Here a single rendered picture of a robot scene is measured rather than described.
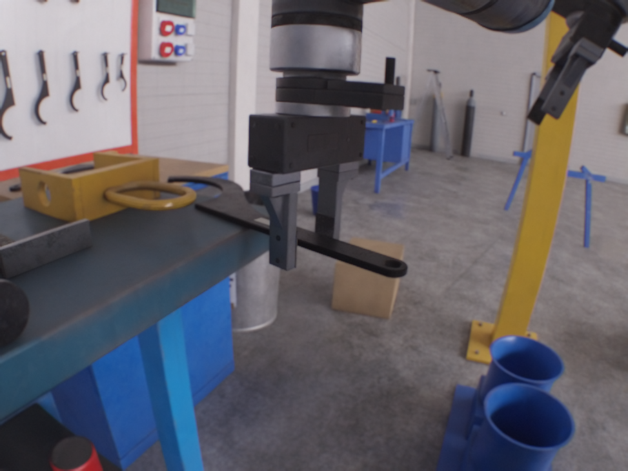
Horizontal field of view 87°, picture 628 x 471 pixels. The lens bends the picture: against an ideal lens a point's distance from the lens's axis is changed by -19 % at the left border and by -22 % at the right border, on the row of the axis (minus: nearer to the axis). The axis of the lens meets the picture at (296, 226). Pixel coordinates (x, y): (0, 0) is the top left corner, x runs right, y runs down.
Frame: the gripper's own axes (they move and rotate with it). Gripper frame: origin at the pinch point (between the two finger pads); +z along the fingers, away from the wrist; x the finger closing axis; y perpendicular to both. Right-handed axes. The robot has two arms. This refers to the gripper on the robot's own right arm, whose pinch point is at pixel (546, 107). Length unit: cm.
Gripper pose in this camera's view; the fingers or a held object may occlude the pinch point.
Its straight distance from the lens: 64.6
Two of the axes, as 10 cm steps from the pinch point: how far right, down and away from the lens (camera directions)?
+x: 3.9, -1.8, 9.1
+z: -4.5, 8.2, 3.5
